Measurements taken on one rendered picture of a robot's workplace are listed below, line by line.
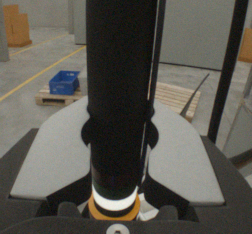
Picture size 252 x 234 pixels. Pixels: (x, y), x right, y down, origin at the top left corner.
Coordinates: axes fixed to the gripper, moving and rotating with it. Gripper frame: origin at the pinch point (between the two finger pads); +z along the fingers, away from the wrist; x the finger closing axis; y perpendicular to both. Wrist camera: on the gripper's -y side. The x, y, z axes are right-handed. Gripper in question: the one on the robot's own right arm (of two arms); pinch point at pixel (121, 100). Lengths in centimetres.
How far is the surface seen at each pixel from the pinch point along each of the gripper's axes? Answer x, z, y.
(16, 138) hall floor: -129, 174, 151
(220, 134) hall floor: 145, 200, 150
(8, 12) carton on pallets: -426, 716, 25
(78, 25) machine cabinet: -162, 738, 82
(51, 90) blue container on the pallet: -111, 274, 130
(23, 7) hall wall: -681, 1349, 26
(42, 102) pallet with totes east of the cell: -125, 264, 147
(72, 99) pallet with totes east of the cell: -74, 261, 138
